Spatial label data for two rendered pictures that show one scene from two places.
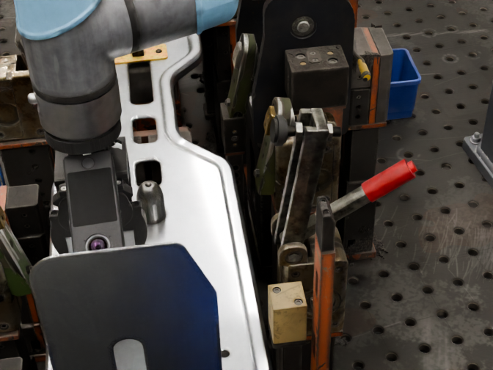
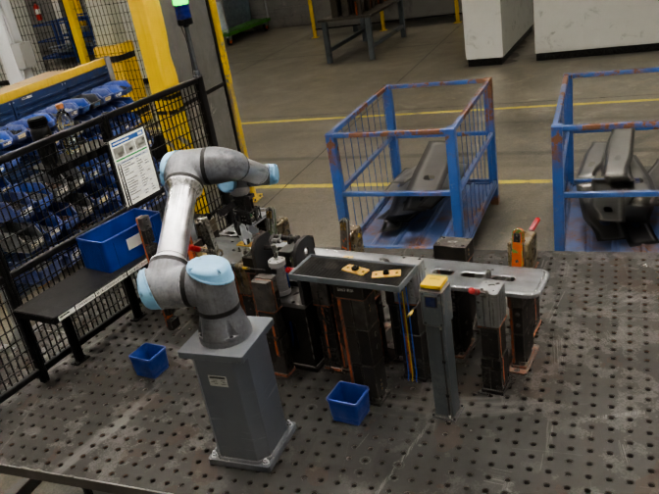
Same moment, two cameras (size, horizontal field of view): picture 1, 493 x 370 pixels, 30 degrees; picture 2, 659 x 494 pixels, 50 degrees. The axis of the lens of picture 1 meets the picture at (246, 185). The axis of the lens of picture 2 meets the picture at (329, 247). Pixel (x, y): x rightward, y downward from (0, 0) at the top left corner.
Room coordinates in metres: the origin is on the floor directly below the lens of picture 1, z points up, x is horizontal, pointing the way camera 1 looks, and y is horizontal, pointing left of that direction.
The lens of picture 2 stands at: (2.56, -1.65, 2.11)
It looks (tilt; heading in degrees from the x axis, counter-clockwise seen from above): 24 degrees down; 130
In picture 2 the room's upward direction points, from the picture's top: 10 degrees counter-clockwise
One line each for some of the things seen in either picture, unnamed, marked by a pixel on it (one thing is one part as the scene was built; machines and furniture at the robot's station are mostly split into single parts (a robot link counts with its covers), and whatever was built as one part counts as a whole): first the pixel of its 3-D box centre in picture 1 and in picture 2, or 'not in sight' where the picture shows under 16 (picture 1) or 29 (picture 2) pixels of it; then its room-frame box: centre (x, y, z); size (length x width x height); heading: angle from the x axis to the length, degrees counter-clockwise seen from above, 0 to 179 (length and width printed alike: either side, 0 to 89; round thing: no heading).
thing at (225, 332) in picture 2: not in sight; (222, 319); (1.18, -0.51, 1.15); 0.15 x 0.15 x 0.10
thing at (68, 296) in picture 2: not in sight; (123, 261); (0.25, -0.15, 1.01); 0.90 x 0.22 x 0.03; 97
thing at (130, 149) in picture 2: not in sight; (133, 167); (0.10, 0.13, 1.30); 0.23 x 0.02 x 0.31; 97
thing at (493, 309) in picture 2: not in sight; (493, 338); (1.73, 0.05, 0.88); 0.11 x 0.10 x 0.36; 97
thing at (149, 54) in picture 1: (137, 51); not in sight; (1.12, 0.15, 1.01); 0.08 x 0.04 x 0.01; 97
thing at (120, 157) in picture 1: (90, 165); (244, 208); (0.69, 0.15, 1.16); 0.09 x 0.08 x 0.12; 7
